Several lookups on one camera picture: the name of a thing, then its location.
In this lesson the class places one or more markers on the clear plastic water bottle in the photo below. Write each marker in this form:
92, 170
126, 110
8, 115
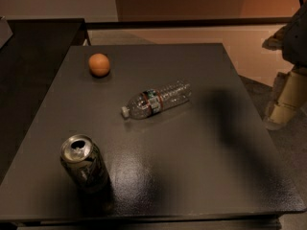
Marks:
153, 101

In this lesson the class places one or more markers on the silver grey gripper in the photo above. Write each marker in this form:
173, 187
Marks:
296, 40

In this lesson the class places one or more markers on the open aluminium drink can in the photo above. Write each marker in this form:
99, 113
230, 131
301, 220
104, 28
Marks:
82, 160

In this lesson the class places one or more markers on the orange ball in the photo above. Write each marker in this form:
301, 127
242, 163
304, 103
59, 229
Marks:
99, 65

